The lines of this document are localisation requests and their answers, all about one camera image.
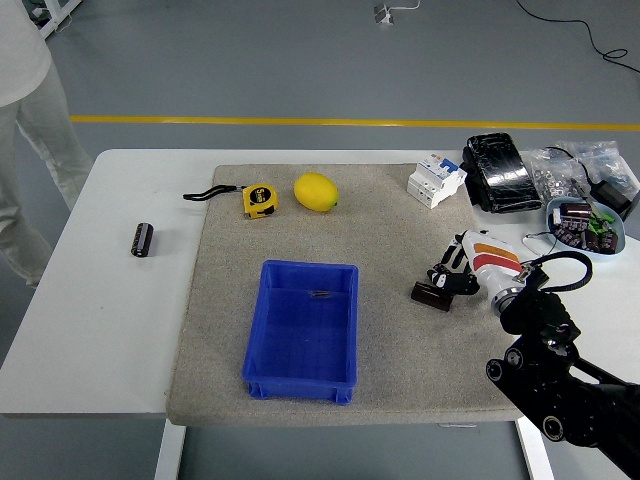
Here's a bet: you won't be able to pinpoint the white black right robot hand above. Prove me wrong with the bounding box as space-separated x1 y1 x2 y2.
426 228 525 301

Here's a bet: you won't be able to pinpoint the dark brown cylindrical battery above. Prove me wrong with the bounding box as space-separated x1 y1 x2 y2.
410 281 454 313

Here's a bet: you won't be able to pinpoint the blue plastic box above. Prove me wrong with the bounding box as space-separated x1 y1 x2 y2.
241 258 360 405

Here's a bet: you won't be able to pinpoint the dark cylindrical battery grey stripe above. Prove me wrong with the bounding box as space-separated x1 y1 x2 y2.
130 222 155 259

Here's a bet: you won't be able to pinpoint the brown capacitor white print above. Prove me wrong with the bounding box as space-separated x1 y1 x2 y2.
554 215 589 249

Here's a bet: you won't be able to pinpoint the black wrapped pack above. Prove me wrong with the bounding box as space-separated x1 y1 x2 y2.
459 132 544 215

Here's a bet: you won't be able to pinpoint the white circuit breaker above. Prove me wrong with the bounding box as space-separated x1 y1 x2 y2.
406 154 469 211

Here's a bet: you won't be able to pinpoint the clear bag of nuts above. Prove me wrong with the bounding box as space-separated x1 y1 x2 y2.
527 148 591 201

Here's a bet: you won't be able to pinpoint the green terminal plugs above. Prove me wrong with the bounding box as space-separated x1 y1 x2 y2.
587 212 616 234

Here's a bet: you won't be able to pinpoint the grey-brown mat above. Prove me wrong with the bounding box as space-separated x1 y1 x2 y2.
164 163 535 428

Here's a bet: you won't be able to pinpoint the light blue bowl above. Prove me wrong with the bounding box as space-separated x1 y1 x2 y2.
545 197 629 262

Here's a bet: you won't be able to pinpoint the black power adapter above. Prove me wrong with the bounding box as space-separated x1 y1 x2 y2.
589 179 637 221

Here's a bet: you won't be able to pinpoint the clear plastic bag of parts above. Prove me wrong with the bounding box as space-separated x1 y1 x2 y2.
557 140 640 191

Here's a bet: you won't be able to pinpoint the yellow lemon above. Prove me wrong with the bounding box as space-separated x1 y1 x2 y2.
293 171 340 213

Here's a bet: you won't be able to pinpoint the yellow floor tape line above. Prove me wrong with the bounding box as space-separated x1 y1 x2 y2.
69 114 640 133

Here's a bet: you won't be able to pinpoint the white table leg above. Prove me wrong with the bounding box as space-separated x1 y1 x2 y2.
153 418 187 480
516 417 555 480

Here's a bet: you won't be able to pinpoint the yellow tape measure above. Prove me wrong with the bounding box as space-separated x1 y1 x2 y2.
183 183 280 220

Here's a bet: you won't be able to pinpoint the person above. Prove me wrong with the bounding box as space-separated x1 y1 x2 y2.
0 0 94 289

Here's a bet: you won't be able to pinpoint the black floor cable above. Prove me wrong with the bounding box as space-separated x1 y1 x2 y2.
514 0 640 75

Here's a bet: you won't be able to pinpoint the white desk frame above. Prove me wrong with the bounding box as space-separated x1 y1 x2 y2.
24 0 84 39

